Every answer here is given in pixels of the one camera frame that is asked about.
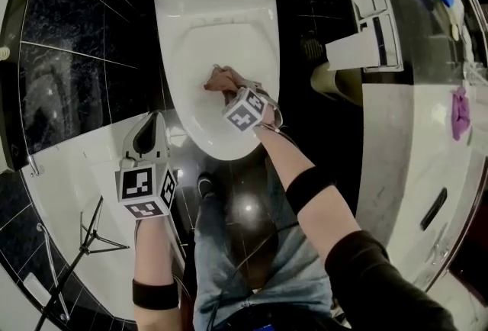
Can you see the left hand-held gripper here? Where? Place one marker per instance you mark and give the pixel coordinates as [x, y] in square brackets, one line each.
[139, 184]

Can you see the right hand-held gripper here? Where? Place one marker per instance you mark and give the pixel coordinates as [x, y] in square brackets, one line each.
[244, 112]

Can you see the brown cloth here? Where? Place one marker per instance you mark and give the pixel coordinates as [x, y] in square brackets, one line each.
[223, 79]

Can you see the white toilet lid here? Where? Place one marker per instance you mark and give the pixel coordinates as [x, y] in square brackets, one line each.
[213, 51]

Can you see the person's left forearm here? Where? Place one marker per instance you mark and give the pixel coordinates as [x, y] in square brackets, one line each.
[152, 253]

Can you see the person's right forearm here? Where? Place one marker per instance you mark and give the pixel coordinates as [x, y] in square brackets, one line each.
[289, 161]

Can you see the white toilet paper sheet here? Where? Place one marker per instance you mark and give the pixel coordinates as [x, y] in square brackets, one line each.
[350, 53]

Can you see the round floor drain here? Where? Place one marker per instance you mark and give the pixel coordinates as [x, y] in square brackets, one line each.
[312, 49]

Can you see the black shoe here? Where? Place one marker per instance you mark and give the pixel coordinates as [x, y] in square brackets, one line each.
[206, 186]

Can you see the white bathtub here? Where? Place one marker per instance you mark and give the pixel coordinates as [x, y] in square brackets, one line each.
[76, 169]

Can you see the beige waste bin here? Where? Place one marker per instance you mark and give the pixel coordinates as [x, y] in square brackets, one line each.
[335, 83]

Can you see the black elastic armband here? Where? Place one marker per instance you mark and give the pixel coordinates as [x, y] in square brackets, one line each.
[310, 190]
[154, 295]

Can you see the black tripod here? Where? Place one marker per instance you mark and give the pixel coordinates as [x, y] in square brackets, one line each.
[88, 245]

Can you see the person's legs in blue jeans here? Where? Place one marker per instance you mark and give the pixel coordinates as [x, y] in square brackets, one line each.
[221, 264]

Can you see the chrome grab bar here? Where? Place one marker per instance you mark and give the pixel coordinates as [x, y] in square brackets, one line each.
[51, 261]

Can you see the white rectangular soap dish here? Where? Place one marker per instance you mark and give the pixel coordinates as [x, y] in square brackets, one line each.
[36, 287]

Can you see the purple cloth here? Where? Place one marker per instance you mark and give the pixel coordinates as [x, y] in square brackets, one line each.
[460, 116]

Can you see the black smartphone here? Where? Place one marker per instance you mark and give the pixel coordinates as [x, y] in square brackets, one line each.
[434, 209]

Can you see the person's black jacket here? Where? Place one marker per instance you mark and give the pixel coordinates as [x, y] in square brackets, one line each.
[381, 283]

